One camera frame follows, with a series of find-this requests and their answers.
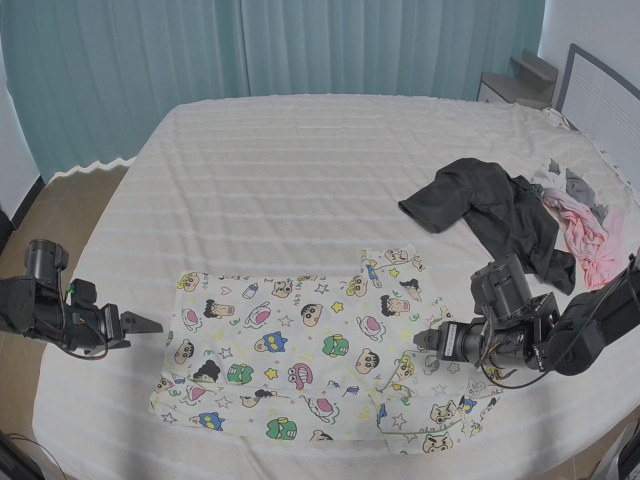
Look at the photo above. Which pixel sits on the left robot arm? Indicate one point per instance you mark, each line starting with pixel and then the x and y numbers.
pixel 25 303

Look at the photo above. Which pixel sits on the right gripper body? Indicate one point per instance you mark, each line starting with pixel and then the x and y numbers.
pixel 460 343

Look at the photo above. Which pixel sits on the pink garment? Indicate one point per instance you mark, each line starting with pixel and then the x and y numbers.
pixel 595 248

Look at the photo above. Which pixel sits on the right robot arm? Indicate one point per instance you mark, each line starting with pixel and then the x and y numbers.
pixel 590 328

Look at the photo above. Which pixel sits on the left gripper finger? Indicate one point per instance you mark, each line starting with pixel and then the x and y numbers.
pixel 137 324

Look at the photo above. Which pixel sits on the grey bedside table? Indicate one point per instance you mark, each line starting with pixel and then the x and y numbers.
pixel 505 88

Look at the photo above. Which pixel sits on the black garment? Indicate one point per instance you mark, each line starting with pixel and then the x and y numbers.
pixel 500 203

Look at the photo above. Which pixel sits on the white printed pyjama top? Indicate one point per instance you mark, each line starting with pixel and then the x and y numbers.
pixel 300 343

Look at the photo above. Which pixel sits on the blue-green curtain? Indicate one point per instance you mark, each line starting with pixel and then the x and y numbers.
pixel 150 43

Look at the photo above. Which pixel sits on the white and grey garment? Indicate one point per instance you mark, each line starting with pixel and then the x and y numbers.
pixel 580 188

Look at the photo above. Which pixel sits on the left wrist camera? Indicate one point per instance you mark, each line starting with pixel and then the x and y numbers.
pixel 84 292

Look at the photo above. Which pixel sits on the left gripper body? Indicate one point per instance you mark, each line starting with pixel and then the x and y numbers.
pixel 97 328

